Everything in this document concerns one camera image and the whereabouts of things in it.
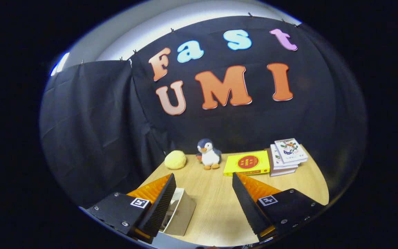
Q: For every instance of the ceiling light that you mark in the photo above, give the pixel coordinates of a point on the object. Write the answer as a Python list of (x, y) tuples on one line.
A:
[(60, 64)]

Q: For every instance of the cream fabric storage box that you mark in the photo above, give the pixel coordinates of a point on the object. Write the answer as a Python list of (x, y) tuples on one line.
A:
[(183, 214)]

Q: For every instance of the yellow book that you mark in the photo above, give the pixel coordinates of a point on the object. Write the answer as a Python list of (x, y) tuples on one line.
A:
[(247, 163)]

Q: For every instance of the penguin plush toy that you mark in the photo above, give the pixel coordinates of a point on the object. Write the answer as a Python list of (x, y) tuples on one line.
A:
[(210, 155)]

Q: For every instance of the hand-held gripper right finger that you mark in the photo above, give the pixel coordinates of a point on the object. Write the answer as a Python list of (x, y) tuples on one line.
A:
[(247, 207)]

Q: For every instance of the yellow round plush bun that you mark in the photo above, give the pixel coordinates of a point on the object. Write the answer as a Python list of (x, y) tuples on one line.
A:
[(175, 160)]

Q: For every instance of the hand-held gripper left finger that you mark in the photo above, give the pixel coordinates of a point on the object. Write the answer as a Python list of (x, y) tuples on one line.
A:
[(161, 211)]

